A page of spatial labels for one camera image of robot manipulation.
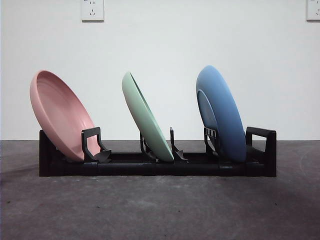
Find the pale green plate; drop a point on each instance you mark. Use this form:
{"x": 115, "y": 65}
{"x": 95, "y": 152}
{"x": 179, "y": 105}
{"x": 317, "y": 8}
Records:
{"x": 145, "y": 120}

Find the blue plate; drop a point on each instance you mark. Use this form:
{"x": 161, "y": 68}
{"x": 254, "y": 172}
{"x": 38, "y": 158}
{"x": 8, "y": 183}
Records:
{"x": 225, "y": 105}

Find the pink plate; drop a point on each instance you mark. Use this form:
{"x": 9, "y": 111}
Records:
{"x": 57, "y": 112}

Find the black plate rack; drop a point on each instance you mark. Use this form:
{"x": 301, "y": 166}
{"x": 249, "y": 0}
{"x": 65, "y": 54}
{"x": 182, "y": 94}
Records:
{"x": 125, "y": 170}

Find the white wall socket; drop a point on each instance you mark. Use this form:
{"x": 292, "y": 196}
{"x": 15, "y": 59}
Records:
{"x": 92, "y": 10}
{"x": 313, "y": 10}

